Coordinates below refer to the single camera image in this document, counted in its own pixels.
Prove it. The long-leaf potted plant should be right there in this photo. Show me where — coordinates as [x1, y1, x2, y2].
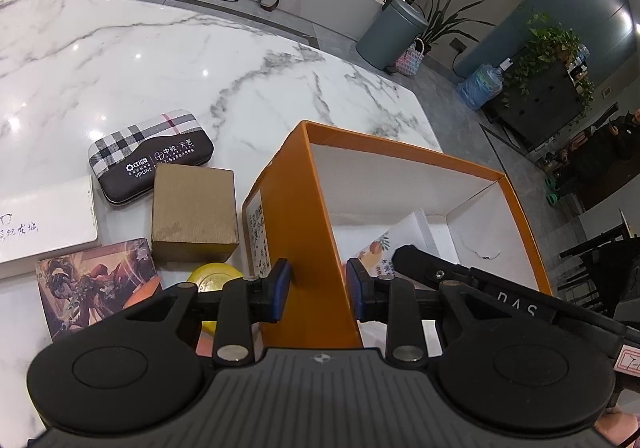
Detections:
[415, 0, 496, 53]

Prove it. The grey pedal trash can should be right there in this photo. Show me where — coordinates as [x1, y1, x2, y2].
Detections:
[356, 0, 430, 74]

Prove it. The white box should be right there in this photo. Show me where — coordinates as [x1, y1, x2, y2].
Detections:
[0, 175, 101, 279]

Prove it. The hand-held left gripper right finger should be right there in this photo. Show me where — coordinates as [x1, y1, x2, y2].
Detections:
[346, 258, 511, 364]

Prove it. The gold cardboard box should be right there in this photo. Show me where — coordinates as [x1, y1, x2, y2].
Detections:
[151, 163, 240, 265]

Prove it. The trailing pothos plant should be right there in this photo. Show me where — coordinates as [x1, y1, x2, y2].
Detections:
[502, 12, 596, 119]

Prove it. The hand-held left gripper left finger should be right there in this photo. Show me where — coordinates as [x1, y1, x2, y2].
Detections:
[122, 258, 293, 369]

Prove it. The dark cabinet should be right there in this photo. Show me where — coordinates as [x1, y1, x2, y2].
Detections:
[482, 62, 591, 149]

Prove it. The illustrated card box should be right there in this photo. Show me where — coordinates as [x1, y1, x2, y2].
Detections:
[35, 238, 163, 344]

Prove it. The blue water jug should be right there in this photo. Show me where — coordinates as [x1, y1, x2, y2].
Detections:
[456, 64, 505, 111]

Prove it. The orange cardboard box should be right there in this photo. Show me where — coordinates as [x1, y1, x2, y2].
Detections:
[241, 120, 555, 349]

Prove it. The plaid glasses case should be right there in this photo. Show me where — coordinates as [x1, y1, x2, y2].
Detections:
[88, 108, 215, 205]

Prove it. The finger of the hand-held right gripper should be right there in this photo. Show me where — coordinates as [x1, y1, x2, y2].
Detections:
[391, 244, 473, 289]

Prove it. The woven pastel basket bag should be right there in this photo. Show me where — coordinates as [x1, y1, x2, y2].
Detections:
[395, 38, 426, 78]

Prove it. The person's right hand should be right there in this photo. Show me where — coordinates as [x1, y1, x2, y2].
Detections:
[595, 404, 640, 448]

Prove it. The white fruit-print carton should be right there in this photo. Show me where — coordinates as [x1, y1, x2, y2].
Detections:
[367, 210, 458, 279]

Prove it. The black chair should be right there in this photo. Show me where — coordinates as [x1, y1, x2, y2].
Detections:
[560, 223, 640, 313]

